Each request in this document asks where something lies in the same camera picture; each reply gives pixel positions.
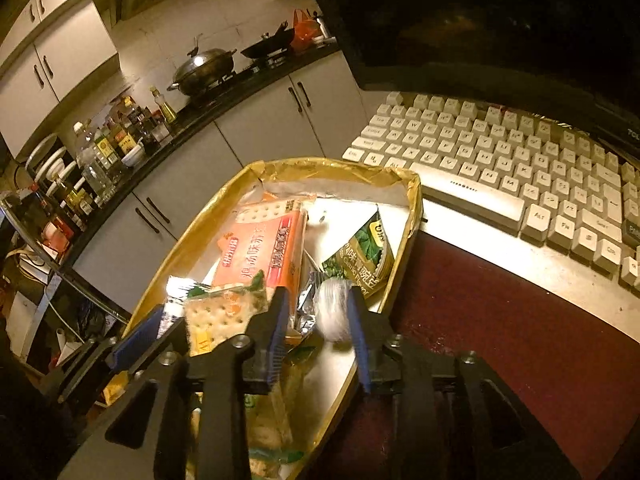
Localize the white wall cabinets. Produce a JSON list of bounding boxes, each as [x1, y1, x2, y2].
[[0, 0, 151, 158]]

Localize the black frying pan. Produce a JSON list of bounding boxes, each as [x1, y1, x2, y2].
[[240, 20, 296, 61]]

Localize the white box with yellow tape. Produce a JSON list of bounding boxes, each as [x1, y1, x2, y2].
[[120, 156, 425, 480]]

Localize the silver snack packet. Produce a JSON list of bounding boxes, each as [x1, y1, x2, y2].
[[295, 270, 328, 343]]

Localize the black monitor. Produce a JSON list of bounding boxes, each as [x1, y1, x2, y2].
[[295, 0, 640, 161]]

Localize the orange plastic bag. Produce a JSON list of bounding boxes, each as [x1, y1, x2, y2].
[[291, 8, 323, 51]]

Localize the steel pot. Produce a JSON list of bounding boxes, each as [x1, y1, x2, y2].
[[314, 10, 336, 43]]

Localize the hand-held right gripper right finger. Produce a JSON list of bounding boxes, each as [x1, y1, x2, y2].
[[347, 287, 583, 480]]

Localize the white keyboard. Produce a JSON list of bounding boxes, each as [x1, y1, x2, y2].
[[342, 91, 640, 293]]

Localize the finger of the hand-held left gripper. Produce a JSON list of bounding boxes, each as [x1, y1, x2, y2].
[[40, 304, 167, 401], [127, 317, 190, 378]]

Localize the row of condiment bottles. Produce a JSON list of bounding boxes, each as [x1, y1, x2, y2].
[[55, 95, 173, 226]]

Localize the black gas stove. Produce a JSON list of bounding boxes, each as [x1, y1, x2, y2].
[[185, 42, 301, 106]]

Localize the cream label cracker packet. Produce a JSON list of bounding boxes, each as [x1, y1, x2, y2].
[[181, 284, 272, 358]]

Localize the steel wok with lid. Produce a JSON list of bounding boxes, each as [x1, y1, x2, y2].
[[167, 35, 238, 98]]

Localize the large orange cracker packet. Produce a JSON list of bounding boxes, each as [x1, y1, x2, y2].
[[210, 199, 317, 306]]

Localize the dish rack with plates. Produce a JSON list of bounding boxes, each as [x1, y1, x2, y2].
[[15, 132, 71, 201]]

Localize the white base cabinets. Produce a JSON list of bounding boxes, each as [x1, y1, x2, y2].
[[72, 47, 371, 321]]

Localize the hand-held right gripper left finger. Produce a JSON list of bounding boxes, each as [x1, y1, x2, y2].
[[57, 285, 293, 480]]

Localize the yellow oil bottle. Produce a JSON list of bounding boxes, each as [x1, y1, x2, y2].
[[149, 85, 178, 125]]

